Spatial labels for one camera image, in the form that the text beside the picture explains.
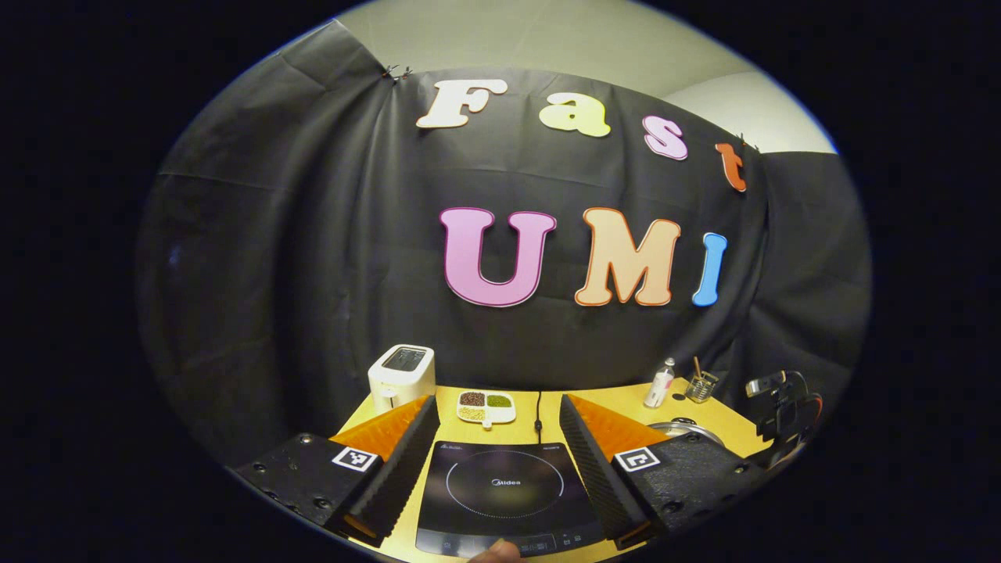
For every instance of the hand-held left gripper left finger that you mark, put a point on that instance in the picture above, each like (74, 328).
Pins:
(399, 477)

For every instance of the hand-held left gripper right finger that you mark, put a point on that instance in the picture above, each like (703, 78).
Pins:
(598, 477)

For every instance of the black induction cooktop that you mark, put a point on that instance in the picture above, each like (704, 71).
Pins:
(500, 500)

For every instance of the white toaster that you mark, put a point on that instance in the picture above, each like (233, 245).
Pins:
(399, 383)

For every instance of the white divided dish of beans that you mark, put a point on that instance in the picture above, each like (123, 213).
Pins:
(485, 415)

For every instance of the clear bottle with pink label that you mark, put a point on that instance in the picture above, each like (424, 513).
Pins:
(658, 387)

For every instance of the black backdrop clip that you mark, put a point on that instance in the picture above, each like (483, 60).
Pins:
(747, 144)
(397, 73)

